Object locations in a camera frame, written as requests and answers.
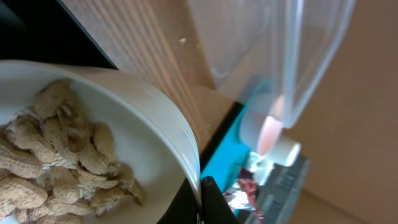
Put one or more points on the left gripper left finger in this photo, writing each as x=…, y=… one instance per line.
x=183, y=209

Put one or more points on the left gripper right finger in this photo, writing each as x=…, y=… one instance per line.
x=215, y=208

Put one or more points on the white bowl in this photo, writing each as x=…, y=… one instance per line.
x=150, y=132

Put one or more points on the pink bowl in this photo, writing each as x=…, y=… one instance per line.
x=262, y=123

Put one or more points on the rice and peanut shells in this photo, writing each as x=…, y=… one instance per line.
x=59, y=167

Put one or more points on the grey dishwasher rack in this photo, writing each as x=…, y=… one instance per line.
x=278, y=196

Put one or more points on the black waste tray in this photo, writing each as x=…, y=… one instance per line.
x=46, y=31

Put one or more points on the red snack wrapper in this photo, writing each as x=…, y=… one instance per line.
x=242, y=194

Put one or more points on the teal plastic serving tray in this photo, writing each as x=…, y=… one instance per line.
x=229, y=154

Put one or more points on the white paper cup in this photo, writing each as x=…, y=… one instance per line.
x=284, y=152

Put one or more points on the clear plastic bin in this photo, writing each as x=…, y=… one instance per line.
x=279, y=47

